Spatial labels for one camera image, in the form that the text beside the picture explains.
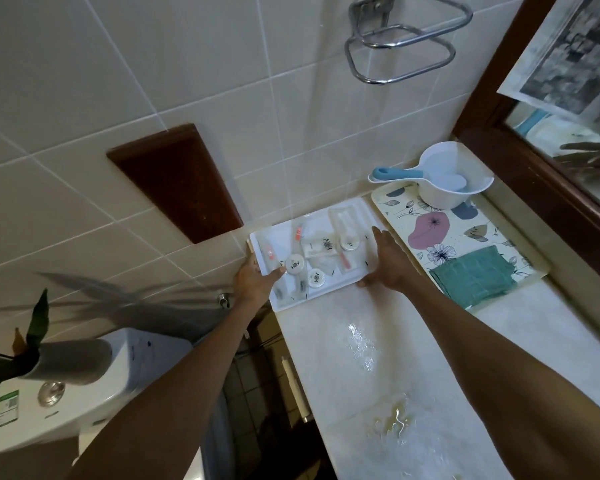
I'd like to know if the person's left hand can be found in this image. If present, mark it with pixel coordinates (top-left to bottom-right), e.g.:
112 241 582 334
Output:
232 255 287 308

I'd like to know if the person's right hand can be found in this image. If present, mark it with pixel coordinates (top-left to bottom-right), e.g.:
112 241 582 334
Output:
356 226 424 292

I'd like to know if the white plastic tray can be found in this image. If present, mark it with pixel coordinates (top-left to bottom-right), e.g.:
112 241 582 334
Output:
249 196 387 313

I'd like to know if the person's right forearm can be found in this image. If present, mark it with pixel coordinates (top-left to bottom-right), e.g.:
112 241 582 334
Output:
404 274 600 480

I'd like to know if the person's left forearm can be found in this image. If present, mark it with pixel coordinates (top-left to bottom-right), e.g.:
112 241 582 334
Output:
67 294 262 480

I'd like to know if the clear wrapped comb packet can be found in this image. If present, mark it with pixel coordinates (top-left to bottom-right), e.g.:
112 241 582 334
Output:
328 205 365 238

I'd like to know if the green folded cloth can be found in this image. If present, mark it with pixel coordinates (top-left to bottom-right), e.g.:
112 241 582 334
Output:
429 246 519 310

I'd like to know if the floral print tray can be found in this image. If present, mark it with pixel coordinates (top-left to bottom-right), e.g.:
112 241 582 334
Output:
371 182 551 311

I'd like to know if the white toilet tank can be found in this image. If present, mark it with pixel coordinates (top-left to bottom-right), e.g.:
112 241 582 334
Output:
0 328 197 456

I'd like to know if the wood framed mirror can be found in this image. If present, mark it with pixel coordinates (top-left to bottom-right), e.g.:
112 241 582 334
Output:
452 0 600 295

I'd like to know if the chrome towel rack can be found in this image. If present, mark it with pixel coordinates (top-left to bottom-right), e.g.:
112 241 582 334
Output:
344 0 474 86

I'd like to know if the chrome flush button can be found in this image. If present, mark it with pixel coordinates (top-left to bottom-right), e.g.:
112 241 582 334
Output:
37 381 66 407

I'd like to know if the green leafy plant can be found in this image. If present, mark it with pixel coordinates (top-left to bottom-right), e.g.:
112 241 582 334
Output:
0 276 51 423

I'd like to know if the green label sticker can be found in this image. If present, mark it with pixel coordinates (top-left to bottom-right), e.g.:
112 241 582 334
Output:
0 390 21 429

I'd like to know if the newspaper sheet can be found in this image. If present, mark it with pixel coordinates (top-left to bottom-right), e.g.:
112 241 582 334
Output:
497 0 600 141

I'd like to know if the white cabinet handle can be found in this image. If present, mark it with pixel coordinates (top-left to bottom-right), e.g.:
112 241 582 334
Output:
280 357 312 424

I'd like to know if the white water scoop blue handle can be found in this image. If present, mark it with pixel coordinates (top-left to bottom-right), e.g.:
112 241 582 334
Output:
368 141 495 210

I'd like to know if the brown wooden wall panel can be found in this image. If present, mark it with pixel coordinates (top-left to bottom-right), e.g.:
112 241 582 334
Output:
106 123 245 245

